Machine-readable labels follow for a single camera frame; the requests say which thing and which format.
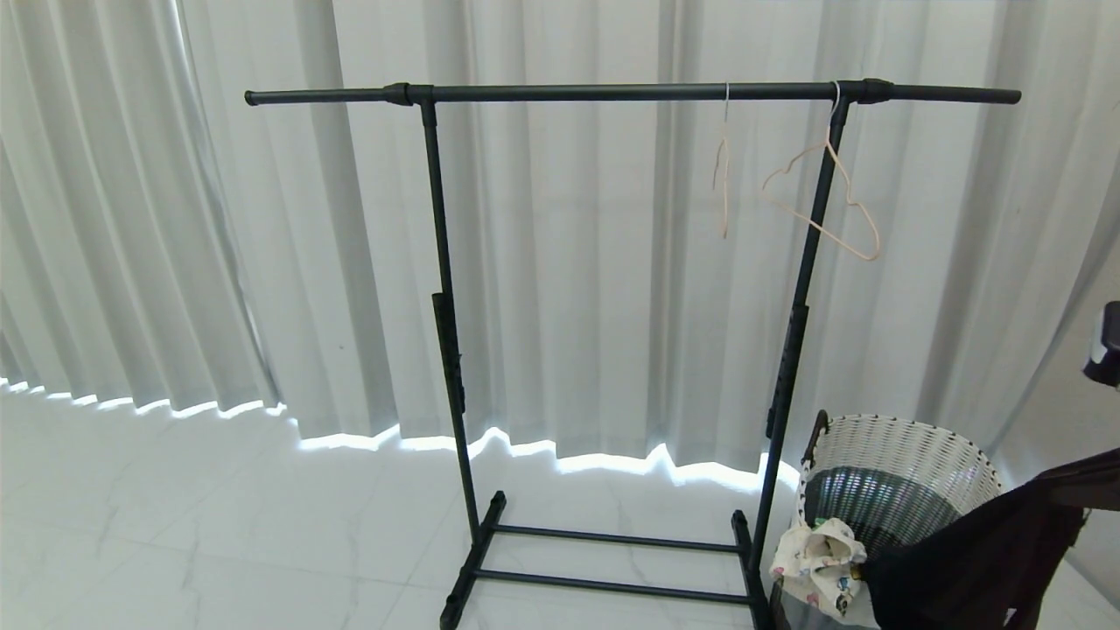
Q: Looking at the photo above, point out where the cream printed garment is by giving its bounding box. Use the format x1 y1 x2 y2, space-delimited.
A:
770 516 869 624

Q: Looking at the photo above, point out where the black short-sleeved shirt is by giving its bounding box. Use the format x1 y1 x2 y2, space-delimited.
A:
862 448 1120 630

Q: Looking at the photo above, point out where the black clothes rack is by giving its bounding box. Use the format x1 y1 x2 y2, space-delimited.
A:
244 78 1022 630

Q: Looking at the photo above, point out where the white laundry basket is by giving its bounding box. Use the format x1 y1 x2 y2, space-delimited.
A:
798 409 1005 630

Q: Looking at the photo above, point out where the white curtain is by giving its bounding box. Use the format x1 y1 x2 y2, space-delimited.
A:
0 0 1120 480

